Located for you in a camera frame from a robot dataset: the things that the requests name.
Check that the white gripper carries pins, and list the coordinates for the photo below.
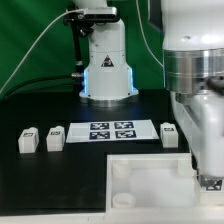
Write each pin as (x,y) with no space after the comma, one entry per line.
(202,122)

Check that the white square tabletop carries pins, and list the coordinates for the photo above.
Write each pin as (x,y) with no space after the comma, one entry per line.
(155,189)

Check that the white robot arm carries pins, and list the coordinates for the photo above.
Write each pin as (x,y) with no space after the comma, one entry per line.
(193,68)

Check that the white marker sheet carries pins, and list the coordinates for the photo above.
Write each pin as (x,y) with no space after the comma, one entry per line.
(111,131)

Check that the grey camera on stand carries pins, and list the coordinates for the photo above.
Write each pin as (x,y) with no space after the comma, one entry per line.
(99,14)

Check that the black camera stand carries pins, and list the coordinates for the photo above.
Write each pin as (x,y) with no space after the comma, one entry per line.
(80,29)

